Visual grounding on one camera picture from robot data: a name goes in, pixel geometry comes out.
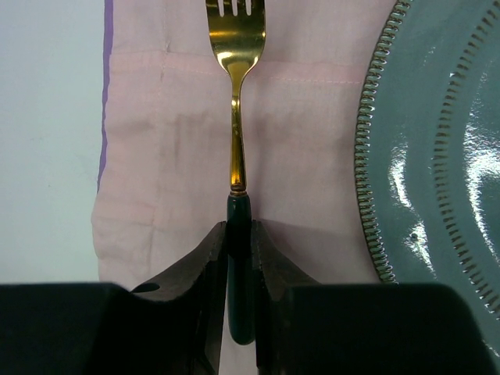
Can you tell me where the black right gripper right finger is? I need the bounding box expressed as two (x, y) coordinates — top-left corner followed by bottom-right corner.
(251, 221), (497, 374)

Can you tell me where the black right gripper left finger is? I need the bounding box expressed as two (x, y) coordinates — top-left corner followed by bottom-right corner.
(1, 222), (227, 374)

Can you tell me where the pink cloth placemat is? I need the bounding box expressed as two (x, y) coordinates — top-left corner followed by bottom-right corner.
(91, 0), (398, 375)

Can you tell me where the teal ceramic plate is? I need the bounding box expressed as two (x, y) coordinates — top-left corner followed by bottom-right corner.
(355, 1), (499, 358)

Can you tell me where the gold fork black handle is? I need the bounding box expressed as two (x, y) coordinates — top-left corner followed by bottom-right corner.
(205, 0), (266, 345)

